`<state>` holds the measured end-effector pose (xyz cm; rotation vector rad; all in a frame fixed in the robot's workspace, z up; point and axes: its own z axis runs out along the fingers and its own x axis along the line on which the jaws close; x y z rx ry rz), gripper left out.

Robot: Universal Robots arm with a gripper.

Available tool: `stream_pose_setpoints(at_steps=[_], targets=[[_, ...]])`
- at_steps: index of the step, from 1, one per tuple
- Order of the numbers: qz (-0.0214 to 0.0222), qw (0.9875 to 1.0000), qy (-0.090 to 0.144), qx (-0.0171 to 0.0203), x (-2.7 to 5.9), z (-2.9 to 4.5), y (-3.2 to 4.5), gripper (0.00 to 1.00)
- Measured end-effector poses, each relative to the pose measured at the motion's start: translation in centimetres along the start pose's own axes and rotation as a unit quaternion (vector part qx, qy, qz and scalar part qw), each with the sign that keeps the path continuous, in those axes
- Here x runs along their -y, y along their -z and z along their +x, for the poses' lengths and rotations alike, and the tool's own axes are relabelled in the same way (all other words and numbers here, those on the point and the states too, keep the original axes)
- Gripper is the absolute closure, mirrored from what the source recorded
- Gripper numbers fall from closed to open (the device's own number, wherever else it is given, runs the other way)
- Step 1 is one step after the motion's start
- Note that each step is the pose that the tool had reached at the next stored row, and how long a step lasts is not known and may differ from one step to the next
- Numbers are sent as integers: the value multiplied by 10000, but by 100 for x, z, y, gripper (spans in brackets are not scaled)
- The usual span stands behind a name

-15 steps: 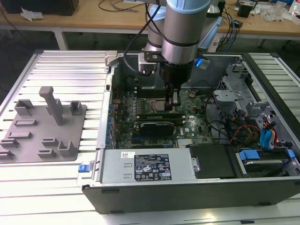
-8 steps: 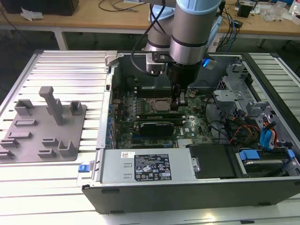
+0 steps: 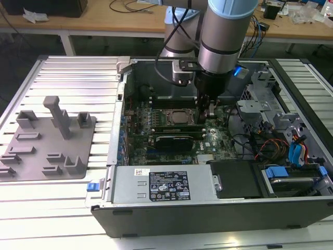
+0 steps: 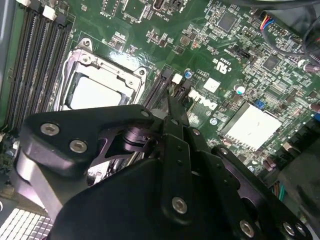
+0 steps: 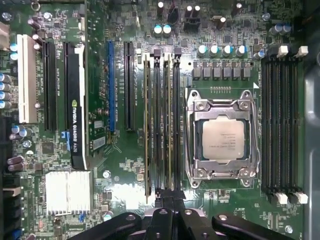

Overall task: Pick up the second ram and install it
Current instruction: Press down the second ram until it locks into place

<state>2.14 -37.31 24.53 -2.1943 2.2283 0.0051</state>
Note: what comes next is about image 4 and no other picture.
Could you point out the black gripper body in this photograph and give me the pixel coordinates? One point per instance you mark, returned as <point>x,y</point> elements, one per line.
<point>112,212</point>

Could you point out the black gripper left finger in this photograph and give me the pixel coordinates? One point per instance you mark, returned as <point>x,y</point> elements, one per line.
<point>100,120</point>

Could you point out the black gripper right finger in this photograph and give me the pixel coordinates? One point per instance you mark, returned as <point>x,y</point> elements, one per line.
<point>220,170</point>

